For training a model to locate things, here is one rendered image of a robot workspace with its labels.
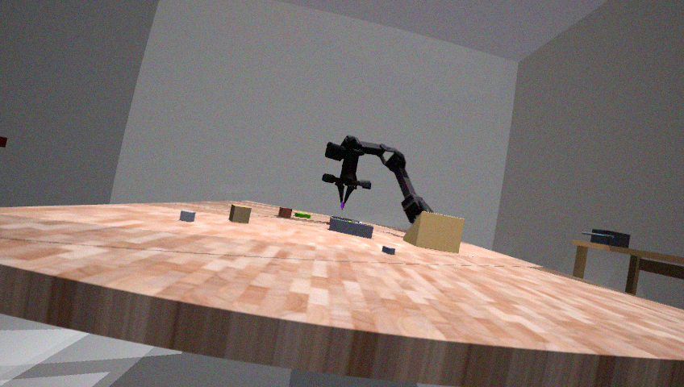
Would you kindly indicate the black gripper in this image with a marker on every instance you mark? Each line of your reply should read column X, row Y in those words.
column 347, row 176

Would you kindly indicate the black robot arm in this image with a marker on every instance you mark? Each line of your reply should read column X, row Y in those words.
column 350, row 150

